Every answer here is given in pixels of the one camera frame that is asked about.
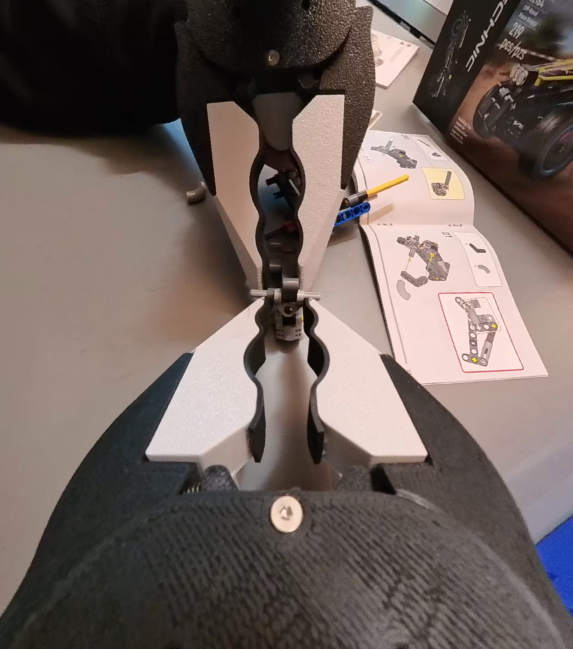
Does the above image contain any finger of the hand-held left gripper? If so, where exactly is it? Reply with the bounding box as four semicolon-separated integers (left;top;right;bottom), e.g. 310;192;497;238
286;94;345;301
207;100;272;300

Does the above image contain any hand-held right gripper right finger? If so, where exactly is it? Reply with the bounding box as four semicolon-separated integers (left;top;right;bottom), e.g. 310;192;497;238
304;299;428;464

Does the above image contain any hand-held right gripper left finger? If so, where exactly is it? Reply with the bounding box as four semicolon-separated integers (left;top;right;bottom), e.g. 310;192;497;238
146;299;267;464

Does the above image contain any toy car chassis assembly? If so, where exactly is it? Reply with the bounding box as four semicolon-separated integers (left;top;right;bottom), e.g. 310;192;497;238
265;170;411;244

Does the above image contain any grey toy connector assembly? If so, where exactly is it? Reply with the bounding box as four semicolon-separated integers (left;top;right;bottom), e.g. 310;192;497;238
250;276;322;341

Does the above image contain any person's left forearm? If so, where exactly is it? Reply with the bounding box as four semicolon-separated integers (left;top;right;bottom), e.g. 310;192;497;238
0;0;186;138

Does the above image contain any toy set box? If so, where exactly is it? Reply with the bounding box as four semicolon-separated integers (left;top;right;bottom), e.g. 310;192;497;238
413;0;573;270

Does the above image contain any small closed instruction booklet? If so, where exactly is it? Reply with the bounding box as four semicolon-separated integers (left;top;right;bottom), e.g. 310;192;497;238
370;29;420;89

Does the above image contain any open instruction booklet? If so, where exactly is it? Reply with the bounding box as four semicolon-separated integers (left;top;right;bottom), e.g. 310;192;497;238
350;129;549;386

